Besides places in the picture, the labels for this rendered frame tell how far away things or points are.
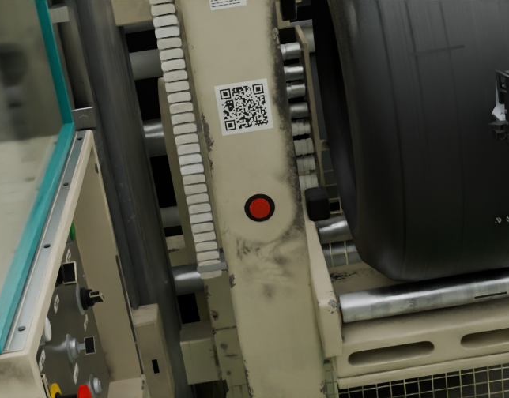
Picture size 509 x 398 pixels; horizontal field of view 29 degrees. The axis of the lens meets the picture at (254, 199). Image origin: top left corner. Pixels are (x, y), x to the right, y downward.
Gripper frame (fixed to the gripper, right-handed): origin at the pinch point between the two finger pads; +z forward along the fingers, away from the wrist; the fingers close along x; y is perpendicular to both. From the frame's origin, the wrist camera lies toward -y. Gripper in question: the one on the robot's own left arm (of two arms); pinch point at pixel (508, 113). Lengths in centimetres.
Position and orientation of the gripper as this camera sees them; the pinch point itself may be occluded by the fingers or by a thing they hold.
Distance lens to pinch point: 126.8
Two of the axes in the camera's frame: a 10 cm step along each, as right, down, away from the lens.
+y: -1.5, -9.5, -2.7
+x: -9.9, 1.6, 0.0
